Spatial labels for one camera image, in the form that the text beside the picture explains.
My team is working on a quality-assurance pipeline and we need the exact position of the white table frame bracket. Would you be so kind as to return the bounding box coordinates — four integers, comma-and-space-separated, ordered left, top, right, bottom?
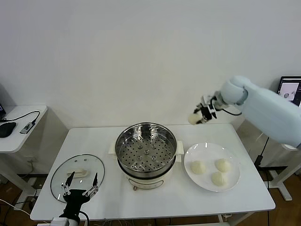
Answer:
217, 213, 236, 226

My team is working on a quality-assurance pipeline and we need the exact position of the black usb hub cable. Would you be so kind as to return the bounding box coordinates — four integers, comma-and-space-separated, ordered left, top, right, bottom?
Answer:
0, 110, 40, 129

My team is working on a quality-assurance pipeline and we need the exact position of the grey open laptop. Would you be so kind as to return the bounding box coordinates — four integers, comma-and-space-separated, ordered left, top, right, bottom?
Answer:
277, 75, 301, 106

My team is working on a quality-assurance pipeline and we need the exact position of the round white plate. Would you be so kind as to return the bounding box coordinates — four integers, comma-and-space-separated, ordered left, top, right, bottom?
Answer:
183, 142, 242, 193

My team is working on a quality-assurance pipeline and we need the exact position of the grey usb hub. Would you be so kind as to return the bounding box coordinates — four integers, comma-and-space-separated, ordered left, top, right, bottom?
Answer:
20, 122, 33, 135

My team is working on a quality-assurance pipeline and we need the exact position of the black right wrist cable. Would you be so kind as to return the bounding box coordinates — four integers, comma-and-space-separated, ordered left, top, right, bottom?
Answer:
222, 107, 243, 116

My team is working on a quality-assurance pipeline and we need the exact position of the white steamed baozi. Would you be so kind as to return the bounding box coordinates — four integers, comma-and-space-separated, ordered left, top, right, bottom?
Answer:
188, 112, 203, 125
190, 160, 206, 175
211, 171, 230, 187
215, 158, 231, 173

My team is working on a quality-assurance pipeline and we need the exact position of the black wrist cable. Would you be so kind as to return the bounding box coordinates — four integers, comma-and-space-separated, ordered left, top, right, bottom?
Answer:
79, 210, 90, 223
222, 107, 243, 116

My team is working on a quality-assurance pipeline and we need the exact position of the white side desk with mouse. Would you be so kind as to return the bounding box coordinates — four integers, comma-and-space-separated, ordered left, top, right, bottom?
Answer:
0, 105, 49, 196

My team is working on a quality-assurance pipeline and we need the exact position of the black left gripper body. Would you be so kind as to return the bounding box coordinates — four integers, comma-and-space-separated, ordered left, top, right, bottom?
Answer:
58, 189, 91, 218

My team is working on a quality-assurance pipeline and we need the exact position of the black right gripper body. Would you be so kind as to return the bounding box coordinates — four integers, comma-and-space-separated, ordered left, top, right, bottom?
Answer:
201, 105, 217, 121

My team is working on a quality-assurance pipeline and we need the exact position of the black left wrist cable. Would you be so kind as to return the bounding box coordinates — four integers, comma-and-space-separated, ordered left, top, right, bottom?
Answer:
79, 210, 90, 223

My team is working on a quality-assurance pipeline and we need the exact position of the black computer mouse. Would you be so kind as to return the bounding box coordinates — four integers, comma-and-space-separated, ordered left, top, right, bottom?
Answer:
0, 121, 17, 138

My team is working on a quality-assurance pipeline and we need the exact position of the white side desk with laptop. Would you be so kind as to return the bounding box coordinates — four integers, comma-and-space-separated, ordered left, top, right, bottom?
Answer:
257, 143, 301, 201

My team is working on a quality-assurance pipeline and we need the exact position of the cream electric cooking pot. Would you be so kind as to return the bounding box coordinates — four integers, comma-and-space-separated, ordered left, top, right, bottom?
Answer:
108, 140, 184, 191

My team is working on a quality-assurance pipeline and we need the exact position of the black laptop power cable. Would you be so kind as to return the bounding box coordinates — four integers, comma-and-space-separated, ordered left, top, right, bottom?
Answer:
255, 136, 270, 166

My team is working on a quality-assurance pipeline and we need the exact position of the dark screen device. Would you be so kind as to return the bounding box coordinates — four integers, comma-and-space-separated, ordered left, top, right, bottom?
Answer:
0, 96, 7, 120

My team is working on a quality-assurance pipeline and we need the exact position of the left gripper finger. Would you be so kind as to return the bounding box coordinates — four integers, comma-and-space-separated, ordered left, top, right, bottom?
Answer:
60, 171, 76, 196
82, 172, 99, 197

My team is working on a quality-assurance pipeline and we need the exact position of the perforated steel steamer basket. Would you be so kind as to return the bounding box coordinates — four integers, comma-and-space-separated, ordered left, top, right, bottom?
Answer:
114, 121, 177, 175

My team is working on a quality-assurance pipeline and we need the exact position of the round glass pot lid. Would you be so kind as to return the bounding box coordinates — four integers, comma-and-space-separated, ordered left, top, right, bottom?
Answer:
50, 154, 105, 203

